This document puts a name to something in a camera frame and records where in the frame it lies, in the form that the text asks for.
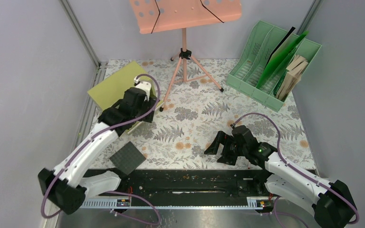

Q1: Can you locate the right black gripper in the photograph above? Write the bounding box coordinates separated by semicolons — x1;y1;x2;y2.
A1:
204;131;248;166

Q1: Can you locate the green transparent folder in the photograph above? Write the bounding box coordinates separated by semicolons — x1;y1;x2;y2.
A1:
256;31;309;89

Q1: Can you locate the green puzzle book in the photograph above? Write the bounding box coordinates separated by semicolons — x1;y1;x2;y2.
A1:
273;70;288;96

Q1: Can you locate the purple puzzle book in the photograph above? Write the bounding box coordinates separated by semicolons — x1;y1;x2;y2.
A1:
275;55;308;101

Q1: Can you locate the yellow-green drawer cabinet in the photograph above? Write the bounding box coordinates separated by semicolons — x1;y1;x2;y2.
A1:
87;61;164;135

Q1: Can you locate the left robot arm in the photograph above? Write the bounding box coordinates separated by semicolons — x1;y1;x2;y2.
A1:
38;80;159;219

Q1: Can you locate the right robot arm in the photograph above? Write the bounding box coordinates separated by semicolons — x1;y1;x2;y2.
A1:
204;125;356;228

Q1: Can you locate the floral tablecloth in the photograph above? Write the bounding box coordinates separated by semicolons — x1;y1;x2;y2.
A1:
92;59;316;170

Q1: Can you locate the green file organizer rack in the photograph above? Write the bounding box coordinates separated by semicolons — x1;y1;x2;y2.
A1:
226;20;322;112

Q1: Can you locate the dark grey studded plate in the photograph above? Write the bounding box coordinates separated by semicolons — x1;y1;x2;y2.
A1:
109;142;146;175

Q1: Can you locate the pink music stand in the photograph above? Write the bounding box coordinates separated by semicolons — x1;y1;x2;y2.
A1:
130;0;242;111

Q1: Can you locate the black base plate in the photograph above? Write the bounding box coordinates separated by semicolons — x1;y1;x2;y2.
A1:
67;169;317;208

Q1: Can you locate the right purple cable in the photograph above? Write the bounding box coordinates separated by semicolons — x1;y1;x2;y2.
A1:
231;113;360;228

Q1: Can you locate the purple cable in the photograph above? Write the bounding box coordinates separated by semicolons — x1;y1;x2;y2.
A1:
231;113;360;228
40;74;162;227

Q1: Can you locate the grey cable duct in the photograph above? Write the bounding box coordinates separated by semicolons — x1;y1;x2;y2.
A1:
81;197;274;210

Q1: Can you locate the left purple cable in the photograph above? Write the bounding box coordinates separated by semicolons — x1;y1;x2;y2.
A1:
40;74;162;227

